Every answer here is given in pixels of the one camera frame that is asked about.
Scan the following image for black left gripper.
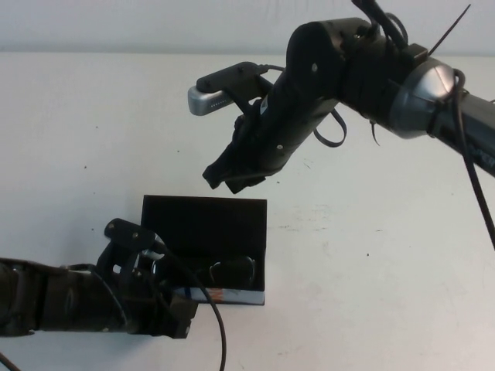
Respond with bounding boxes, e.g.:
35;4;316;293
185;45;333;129
94;266;200;342

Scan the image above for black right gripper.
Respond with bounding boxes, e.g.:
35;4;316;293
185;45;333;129
203;77;341;194

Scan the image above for black glasses case printed side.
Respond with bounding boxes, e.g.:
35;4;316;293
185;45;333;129
141;195;268;306

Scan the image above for black framed glasses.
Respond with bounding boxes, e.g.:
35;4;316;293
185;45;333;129
193;255;259;290

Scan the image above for short dangling black zip tie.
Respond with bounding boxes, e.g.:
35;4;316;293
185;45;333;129
368;118;383;148

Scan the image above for long black zip tie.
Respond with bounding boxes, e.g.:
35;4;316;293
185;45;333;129
427;3;472;58

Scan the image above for thin black left camera cable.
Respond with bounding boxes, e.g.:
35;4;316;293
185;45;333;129
152;241;228;371

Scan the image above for thin black camera cable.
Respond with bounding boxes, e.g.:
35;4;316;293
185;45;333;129
152;241;228;371
259;63;495;250

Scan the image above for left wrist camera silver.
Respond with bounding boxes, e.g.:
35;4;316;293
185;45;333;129
141;247;166;262

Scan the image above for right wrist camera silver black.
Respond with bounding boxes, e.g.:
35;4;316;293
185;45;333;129
188;61;268;116

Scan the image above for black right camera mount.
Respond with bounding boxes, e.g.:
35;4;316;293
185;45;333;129
231;73;274;117

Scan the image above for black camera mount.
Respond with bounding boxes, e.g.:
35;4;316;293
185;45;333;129
231;73;274;117
96;218;155;280

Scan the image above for black strap loop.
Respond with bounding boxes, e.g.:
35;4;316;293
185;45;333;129
313;107;347;148

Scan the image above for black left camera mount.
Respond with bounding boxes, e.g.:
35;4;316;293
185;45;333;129
96;218;155;280

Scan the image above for thick black cable loop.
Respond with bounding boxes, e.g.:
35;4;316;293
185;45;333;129
350;0;409;49

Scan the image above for thin black right camera cable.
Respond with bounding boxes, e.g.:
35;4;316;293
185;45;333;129
259;63;495;250

